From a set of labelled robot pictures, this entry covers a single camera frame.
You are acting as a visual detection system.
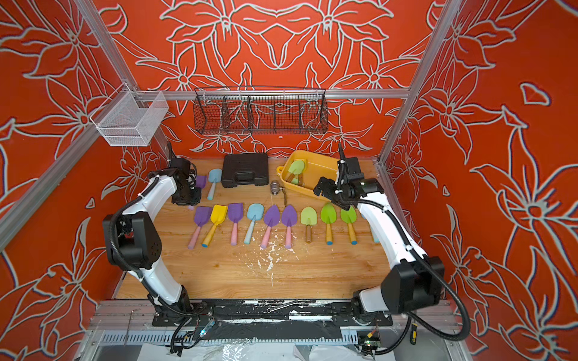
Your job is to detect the blue shovel white handle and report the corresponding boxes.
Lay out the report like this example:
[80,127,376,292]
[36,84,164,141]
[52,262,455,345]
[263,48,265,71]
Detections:
[243,203,264,245]

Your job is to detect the yellow square shovel yellow handle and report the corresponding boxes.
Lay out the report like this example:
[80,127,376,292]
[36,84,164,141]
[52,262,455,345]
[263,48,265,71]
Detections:
[202,205,228,248]

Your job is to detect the yellow plastic storage box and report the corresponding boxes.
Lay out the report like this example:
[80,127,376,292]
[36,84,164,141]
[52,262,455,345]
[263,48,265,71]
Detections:
[278,150,339,199]

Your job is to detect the black plastic tool case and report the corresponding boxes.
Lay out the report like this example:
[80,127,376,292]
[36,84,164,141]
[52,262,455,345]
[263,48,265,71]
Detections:
[221,153,269,188]

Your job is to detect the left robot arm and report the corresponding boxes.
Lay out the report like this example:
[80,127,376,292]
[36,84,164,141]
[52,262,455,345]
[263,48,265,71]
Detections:
[102,164,200,316]

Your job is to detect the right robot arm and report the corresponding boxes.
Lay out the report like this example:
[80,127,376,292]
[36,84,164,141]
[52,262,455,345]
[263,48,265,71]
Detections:
[314,155,471,341]

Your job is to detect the purple square shovel pink handle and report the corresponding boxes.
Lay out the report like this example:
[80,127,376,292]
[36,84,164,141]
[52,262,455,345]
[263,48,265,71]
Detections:
[227,203,244,246]

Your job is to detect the clear plastic wall bin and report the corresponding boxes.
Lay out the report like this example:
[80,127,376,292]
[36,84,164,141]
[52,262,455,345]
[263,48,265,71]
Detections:
[91,91,169,147]

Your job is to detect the black wire wall basket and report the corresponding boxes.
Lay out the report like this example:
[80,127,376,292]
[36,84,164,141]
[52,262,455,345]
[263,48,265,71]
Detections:
[193,87,329,135]

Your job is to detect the light green shovel wooden handle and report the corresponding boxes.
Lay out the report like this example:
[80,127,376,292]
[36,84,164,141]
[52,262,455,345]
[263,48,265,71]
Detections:
[300,206,317,244]

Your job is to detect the green shovel yellow handle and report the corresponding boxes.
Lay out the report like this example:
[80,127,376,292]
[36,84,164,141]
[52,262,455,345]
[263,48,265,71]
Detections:
[321,202,337,245]
[340,206,358,245]

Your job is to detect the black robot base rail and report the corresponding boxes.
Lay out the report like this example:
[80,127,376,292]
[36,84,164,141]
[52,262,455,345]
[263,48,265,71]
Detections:
[153,297,394,328]

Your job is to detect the yellow black screwdriver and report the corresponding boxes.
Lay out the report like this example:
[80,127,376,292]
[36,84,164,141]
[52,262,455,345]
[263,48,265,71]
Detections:
[409,323,418,345]

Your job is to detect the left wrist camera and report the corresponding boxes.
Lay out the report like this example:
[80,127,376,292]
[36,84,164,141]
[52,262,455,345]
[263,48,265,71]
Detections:
[169,157,197,179]

